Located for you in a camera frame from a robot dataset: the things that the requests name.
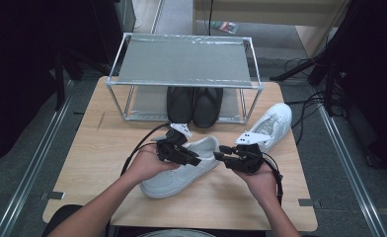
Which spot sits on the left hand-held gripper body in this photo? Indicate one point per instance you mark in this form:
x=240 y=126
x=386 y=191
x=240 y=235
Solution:
x=168 y=148

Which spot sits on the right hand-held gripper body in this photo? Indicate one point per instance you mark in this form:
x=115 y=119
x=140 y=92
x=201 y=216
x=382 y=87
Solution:
x=249 y=158

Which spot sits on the white sneaker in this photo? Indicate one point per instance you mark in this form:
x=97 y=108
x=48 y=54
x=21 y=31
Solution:
x=175 y=179
x=277 y=121

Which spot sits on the black shoe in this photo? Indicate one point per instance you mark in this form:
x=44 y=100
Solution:
x=181 y=105
x=208 y=107

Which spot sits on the metal shoe rack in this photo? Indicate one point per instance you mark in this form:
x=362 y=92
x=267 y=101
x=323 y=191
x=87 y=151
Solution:
x=185 y=61

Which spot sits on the person's left hand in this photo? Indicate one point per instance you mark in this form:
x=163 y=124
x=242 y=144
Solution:
x=145 y=164

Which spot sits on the person's right hand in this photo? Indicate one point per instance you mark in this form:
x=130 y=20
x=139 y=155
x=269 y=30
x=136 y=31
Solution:
x=262 y=184

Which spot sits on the person's grey clothing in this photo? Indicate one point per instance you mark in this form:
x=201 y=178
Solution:
x=178 y=233

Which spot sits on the black tripod stand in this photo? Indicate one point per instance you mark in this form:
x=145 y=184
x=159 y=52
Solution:
x=300 y=67

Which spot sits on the colourful packet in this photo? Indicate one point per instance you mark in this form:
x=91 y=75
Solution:
x=226 y=27

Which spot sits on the black metal stand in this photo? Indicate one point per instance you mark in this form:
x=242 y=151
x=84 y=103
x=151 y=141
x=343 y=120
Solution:
x=60 y=85

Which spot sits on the light wooden cabinet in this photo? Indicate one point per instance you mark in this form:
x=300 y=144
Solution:
x=267 y=13

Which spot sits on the black curtain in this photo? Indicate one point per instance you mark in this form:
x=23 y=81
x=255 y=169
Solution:
x=23 y=65
x=372 y=82

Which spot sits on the grey table bracket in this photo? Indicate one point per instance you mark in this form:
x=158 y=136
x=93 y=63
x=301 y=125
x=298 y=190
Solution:
x=51 y=195
x=308 y=203

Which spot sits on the metal floor rail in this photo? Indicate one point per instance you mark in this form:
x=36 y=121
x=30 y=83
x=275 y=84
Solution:
x=27 y=184
x=349 y=164

